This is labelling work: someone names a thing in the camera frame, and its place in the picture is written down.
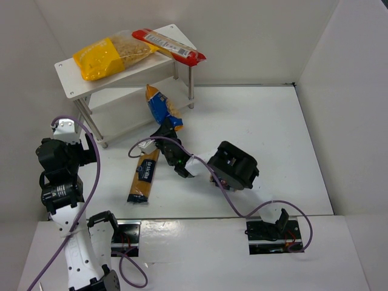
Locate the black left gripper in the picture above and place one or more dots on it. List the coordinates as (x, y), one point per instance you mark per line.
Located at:
(90, 146)

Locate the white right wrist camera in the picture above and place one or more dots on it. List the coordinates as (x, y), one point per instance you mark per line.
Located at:
(147, 147)

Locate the red spaghetti pack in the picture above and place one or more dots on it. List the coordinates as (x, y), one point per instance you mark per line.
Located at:
(170, 47)

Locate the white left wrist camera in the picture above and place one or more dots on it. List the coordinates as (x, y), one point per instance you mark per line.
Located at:
(66, 131)

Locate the blue orange pasta bag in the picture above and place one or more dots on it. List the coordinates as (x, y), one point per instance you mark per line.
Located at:
(162, 108)

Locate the white two-tier shelf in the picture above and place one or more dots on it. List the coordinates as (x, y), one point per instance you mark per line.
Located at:
(116, 105)

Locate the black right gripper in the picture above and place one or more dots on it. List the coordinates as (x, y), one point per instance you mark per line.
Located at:
(165, 139)

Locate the dark blue spaghetti pack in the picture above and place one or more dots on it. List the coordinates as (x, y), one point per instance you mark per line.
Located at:
(143, 178)

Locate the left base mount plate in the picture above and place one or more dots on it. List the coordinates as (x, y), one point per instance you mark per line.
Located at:
(126, 238)

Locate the base mount plate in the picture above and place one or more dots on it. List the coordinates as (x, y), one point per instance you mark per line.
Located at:
(265, 239)
(126, 238)

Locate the dark clear pasta bag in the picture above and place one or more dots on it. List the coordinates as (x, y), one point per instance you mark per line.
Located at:
(228, 182)

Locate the yellow macaroni pasta bag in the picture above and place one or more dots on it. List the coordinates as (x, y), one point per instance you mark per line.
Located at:
(111, 55)

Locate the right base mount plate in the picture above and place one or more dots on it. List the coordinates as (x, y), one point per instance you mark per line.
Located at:
(265, 239)

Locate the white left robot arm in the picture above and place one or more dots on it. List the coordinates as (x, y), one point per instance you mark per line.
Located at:
(86, 241)

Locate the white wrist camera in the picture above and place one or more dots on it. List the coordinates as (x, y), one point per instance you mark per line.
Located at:
(147, 147)
(66, 131)

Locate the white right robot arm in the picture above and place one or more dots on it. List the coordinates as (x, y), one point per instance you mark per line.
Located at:
(230, 167)

